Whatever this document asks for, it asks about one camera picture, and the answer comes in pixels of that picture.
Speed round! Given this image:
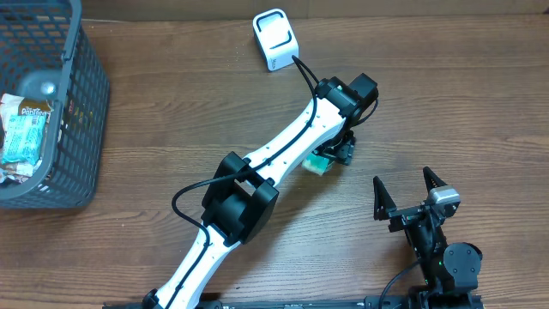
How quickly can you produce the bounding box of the teal wipes packet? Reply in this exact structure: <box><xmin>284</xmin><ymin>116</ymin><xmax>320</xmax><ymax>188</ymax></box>
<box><xmin>2</xmin><ymin>115</ymin><xmax>46</xmax><ymax>166</ymax></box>

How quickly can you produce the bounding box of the small brown snack packet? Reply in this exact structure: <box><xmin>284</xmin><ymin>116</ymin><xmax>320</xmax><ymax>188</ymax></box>
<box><xmin>1</xmin><ymin>160</ymin><xmax>42</xmax><ymax>184</ymax></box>

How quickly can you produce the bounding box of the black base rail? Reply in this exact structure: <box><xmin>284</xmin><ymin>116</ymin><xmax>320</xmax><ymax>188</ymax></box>
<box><xmin>102</xmin><ymin>295</ymin><xmax>485</xmax><ymax>309</ymax></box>

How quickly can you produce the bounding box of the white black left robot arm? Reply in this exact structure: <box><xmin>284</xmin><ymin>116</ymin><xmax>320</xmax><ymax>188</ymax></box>
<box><xmin>142</xmin><ymin>74</ymin><xmax>379</xmax><ymax>308</ymax></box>

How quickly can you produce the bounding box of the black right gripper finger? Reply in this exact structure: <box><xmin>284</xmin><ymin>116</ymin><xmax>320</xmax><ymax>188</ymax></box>
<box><xmin>423</xmin><ymin>167</ymin><xmax>446</xmax><ymax>191</ymax></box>
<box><xmin>373</xmin><ymin>176</ymin><xmax>396</xmax><ymax>221</ymax></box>

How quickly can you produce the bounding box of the green white tissue pack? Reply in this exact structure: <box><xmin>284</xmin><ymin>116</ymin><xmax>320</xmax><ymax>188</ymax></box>
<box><xmin>301</xmin><ymin>154</ymin><xmax>334</xmax><ymax>176</ymax></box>

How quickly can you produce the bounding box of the grey plastic mesh basket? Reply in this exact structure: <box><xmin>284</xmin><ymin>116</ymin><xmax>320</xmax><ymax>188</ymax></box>
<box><xmin>1</xmin><ymin>0</ymin><xmax>110</xmax><ymax>209</ymax></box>

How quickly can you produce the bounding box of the white black barcode scanner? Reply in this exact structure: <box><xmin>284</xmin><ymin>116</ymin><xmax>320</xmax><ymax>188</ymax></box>
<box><xmin>252</xmin><ymin>9</ymin><xmax>299</xmax><ymax>72</ymax></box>

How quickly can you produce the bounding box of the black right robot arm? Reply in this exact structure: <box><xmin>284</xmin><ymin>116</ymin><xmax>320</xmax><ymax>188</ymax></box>
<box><xmin>373</xmin><ymin>167</ymin><xmax>484</xmax><ymax>308</ymax></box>

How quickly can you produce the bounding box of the yellow drink bottle silver cap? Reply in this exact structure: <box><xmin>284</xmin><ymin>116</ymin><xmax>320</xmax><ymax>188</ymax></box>
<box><xmin>15</xmin><ymin>70</ymin><xmax>61</xmax><ymax>100</ymax></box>

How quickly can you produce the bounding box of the brown Panera snack bag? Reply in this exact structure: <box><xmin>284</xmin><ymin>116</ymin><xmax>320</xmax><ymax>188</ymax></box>
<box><xmin>1</xmin><ymin>94</ymin><xmax>53</xmax><ymax>132</ymax></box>

